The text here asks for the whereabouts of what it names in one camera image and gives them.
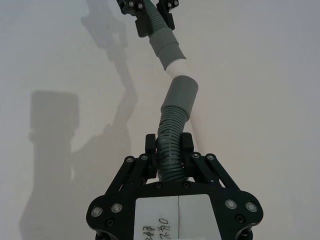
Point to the white three-arm plastic piece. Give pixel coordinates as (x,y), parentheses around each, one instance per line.
(176,68)

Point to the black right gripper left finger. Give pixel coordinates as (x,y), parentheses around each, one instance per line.
(150,152)

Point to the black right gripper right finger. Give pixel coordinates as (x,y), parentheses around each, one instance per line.
(187,150)

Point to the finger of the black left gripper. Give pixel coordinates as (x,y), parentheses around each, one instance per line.
(143,23)
(168,13)

